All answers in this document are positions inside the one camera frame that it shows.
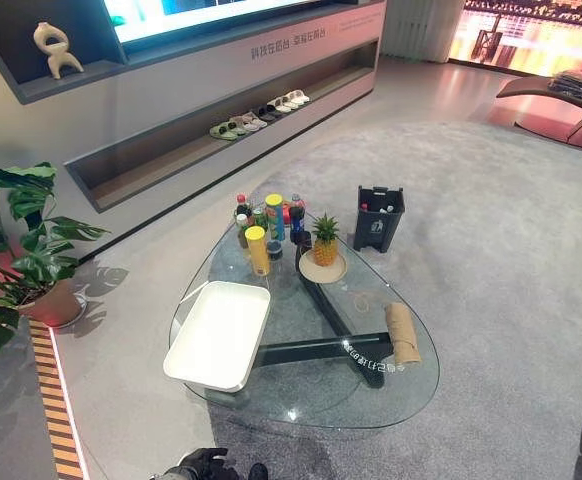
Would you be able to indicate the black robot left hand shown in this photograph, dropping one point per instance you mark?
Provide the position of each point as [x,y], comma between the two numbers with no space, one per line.
[202,464]

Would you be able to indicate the white rectangular basket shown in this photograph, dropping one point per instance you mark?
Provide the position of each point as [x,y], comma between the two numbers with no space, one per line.
[218,334]

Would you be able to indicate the tan folded cloth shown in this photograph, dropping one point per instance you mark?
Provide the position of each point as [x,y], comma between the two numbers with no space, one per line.
[402,334]

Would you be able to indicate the yellow black striped strip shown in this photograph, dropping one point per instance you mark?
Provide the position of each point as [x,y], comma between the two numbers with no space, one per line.
[56,400]

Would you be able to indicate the terracotta plant pot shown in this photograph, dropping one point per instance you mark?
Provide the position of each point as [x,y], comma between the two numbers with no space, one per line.
[53,304]

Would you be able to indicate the small dark jar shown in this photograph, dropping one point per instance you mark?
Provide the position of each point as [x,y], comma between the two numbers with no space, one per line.
[274,250]

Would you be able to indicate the beige round plate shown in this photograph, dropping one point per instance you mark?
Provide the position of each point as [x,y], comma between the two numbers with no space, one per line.
[323,272]

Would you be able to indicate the dark cup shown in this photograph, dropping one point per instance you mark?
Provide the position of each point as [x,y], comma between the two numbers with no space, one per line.
[302,238]

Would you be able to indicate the green drink can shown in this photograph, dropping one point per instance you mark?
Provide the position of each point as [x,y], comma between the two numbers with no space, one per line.
[259,218]

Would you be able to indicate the pineapple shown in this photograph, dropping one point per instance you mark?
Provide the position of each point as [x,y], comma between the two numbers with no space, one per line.
[325,242]

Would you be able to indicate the green chip can yellow lid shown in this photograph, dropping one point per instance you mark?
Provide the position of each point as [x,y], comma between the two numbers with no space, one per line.
[275,220]

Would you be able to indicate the dark drink bottle red cap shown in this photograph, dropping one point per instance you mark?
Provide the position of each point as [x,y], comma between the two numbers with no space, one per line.
[241,206]

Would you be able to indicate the cola bottle red cap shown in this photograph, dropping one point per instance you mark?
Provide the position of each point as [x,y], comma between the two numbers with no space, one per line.
[297,217]

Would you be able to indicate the red drink can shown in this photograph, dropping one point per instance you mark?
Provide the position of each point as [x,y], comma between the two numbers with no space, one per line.
[286,212]

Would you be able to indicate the green monstera plant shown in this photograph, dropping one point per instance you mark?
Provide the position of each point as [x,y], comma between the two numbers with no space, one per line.
[16,250]

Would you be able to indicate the black trash bin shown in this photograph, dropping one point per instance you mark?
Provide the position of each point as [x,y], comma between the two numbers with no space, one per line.
[378,222]

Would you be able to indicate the green slipper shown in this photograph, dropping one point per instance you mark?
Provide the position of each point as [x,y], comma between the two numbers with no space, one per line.
[236,127]
[221,132]

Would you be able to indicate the pink beige slipper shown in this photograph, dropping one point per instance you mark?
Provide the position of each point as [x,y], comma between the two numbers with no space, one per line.
[249,122]
[258,118]

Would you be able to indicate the dark grey slipper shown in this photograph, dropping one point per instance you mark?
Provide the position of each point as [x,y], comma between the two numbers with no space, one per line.
[267,113]

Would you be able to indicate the grey carpet rug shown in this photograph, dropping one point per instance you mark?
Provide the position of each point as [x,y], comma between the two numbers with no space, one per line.
[496,260]

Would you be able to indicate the white slipper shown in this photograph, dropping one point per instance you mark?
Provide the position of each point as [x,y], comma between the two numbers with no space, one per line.
[280,105]

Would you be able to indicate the cream slipper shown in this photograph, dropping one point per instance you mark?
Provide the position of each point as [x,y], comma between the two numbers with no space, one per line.
[298,97]

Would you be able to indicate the beige abstract sculpture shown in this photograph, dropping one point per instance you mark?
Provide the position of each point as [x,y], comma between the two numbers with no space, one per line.
[56,50]

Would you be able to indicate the large tv screen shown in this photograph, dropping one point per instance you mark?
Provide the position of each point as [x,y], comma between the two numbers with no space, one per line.
[211,15]

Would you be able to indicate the white curtain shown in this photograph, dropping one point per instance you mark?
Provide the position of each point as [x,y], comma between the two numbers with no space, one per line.
[413,27]

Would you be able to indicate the dark red curved bench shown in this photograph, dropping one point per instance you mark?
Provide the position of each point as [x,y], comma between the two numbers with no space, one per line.
[551,107]

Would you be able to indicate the dark stacked items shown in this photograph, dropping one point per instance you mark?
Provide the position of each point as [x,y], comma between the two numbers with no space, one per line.
[571,82]

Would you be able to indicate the grey wall media cabinet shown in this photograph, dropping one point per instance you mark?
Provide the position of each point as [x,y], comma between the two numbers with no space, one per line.
[171,95]

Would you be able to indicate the orange glowing wall display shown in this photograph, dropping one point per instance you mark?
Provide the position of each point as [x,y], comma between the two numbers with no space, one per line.
[536,32]

